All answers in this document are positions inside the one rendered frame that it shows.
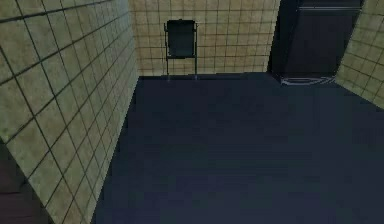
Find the black shower cabin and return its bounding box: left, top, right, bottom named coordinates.
left=267, top=0, right=365, bottom=87

